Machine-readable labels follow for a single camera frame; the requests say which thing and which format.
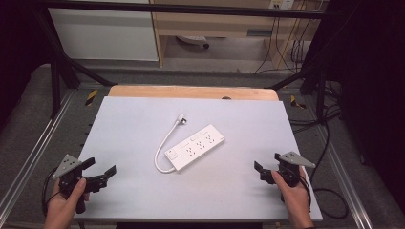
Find white wall socket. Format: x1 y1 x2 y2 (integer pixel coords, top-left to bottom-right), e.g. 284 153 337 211
267 0 296 10

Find light wooden desk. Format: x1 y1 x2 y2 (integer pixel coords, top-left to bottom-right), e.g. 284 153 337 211
149 0 323 69

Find grey chair base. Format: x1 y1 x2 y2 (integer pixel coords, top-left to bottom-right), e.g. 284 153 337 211
176 34 211 51

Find white power strip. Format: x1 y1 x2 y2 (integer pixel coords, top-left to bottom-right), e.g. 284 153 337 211
163 124 226 172

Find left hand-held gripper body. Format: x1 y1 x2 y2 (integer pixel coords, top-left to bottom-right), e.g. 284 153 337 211
52 154 108 215

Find bundle of hanging cables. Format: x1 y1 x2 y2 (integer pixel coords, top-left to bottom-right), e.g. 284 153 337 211
253 12 314 74

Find white cabinet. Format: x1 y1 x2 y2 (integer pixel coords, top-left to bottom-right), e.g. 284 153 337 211
47 0 160 62

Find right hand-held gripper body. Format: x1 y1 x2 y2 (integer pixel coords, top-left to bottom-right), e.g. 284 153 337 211
260 151 317 189

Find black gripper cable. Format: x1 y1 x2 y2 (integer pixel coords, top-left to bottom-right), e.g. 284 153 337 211
41 166 62 218
298 122 350 220

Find black metal frame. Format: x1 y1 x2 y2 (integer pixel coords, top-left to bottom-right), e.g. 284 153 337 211
32 0 339 119

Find person's right hand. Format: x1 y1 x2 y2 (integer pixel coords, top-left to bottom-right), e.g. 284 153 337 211
271 170 315 229

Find person's left hand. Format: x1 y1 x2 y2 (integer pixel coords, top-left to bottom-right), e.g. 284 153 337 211
42 177 91 229

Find black floor cables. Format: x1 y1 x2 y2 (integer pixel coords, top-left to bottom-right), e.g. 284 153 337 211
288 80 343 135

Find aluminium floor rail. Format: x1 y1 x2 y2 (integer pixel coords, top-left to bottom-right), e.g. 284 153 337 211
313 122 374 229
0 90 78 219

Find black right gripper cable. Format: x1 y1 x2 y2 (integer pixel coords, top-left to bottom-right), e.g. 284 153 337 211
298 122 350 220

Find white power strip cable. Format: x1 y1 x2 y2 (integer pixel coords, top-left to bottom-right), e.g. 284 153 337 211
154 121 180 175

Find dark curtain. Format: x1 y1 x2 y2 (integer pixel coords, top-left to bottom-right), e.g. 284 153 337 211
0 0 53 125
318 0 405 206

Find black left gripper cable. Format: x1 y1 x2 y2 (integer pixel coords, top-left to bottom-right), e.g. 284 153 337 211
41 166 62 218

